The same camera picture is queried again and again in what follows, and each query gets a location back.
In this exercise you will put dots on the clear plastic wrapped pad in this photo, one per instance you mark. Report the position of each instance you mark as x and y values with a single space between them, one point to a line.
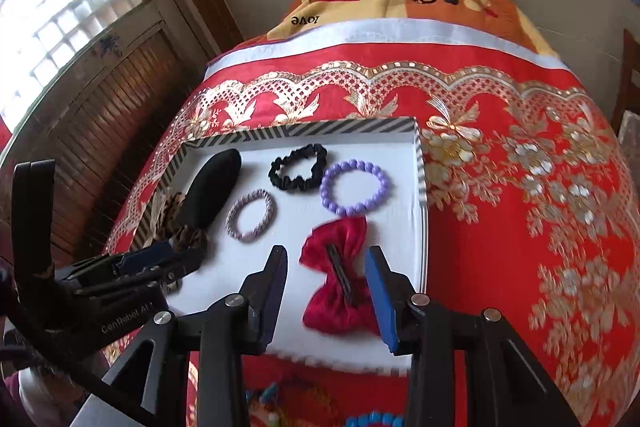
631 129

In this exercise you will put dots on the striped white cardboard box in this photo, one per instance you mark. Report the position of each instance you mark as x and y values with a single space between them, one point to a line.
280 217

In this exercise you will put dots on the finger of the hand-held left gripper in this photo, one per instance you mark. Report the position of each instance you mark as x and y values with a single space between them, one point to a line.
175 274
145 255

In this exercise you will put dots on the brown wooden chair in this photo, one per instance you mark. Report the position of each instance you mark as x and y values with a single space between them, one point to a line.
631 72

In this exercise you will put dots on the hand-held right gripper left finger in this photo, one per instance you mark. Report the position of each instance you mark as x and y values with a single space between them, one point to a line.
270 302

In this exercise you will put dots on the red gold floral tablecloth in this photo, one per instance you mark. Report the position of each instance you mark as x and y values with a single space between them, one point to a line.
480 257

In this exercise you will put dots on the orange printed blanket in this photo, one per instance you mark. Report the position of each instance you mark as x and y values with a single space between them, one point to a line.
400 7

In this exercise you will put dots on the leopard print scrunchie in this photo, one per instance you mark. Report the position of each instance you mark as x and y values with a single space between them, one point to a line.
192 238

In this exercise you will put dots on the brown wooden louvered door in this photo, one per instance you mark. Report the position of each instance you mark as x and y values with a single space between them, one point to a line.
125 117

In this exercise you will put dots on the glass window pane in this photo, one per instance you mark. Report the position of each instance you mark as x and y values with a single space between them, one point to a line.
65 22

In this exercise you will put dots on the black oval hair clip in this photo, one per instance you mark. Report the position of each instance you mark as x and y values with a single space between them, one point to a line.
210 187

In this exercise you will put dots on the red bow hair clip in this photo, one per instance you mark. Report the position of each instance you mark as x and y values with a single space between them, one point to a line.
325 252

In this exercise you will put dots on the black scrunchie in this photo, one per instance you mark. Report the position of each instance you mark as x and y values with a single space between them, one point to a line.
320 167

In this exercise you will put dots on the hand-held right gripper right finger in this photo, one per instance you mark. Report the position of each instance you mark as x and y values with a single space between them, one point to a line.
380 302

